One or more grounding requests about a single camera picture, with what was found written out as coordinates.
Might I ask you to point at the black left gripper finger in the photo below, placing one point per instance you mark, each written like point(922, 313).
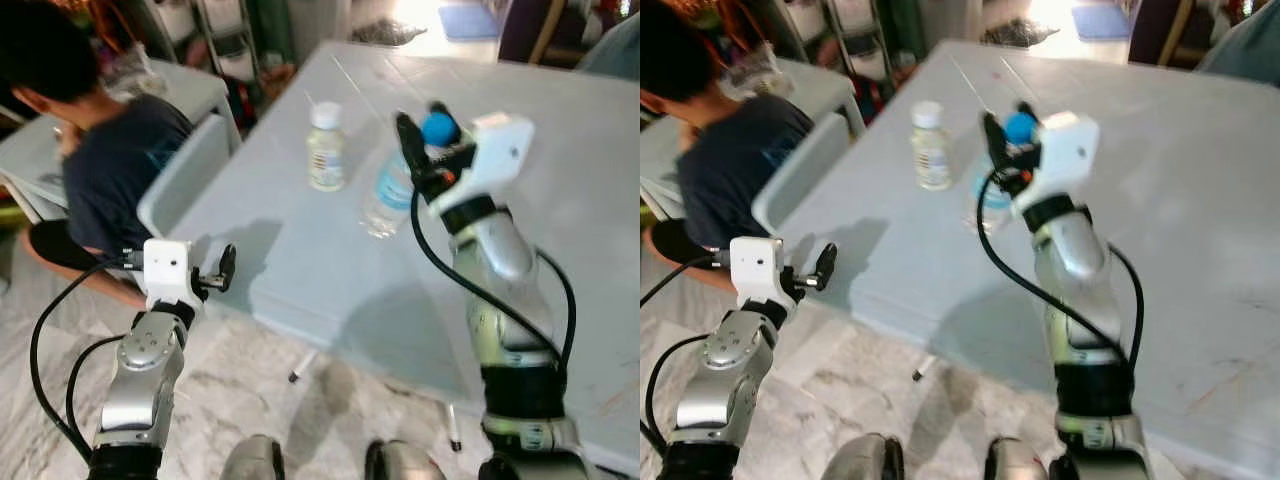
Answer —
point(827, 268)
point(228, 268)

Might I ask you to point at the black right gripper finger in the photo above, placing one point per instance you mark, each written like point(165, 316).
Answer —
point(438, 109)
point(411, 142)
point(1025, 109)
point(995, 142)

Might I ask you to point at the clear water bottle blue cap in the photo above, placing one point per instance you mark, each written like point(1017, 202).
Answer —
point(1020, 128)
point(385, 200)

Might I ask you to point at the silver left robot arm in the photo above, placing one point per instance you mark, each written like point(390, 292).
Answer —
point(140, 370)
point(725, 370)

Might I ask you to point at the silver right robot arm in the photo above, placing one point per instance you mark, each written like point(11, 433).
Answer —
point(500, 260)
point(1075, 265)

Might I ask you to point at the small bottle white cap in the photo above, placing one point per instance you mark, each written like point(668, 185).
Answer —
point(930, 155)
point(326, 155)

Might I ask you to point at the blue floor mat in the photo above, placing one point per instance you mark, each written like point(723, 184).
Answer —
point(470, 20)
point(1100, 20)

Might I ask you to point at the light blue low chair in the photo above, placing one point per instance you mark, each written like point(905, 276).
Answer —
point(190, 170)
point(800, 170)

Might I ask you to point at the person in dark clothes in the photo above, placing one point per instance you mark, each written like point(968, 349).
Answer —
point(110, 170)
point(730, 170)

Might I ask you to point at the light blue plastic table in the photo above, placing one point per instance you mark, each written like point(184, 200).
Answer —
point(1200, 250)
point(560, 250)

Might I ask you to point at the white shelf rack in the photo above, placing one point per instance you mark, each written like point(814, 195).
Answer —
point(865, 60)
point(230, 65)

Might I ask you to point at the grey robot left leg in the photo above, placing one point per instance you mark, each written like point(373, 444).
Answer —
point(860, 460)
point(250, 460)

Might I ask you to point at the grey robot leg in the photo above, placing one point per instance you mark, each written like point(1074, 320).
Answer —
point(860, 460)
point(1015, 462)
point(250, 460)
point(405, 462)

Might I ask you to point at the clear plastic bag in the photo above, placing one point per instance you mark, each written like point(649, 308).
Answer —
point(755, 75)
point(135, 75)

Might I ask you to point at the grey robot right leg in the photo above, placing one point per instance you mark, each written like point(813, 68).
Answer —
point(1015, 462)
point(405, 462)

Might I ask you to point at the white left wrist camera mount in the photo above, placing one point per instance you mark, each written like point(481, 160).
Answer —
point(165, 270)
point(755, 270)

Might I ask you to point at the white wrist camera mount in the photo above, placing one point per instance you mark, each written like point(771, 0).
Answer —
point(755, 270)
point(500, 150)
point(1065, 150)
point(165, 270)

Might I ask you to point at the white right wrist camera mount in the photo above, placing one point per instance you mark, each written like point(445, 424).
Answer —
point(1065, 150)
point(500, 150)

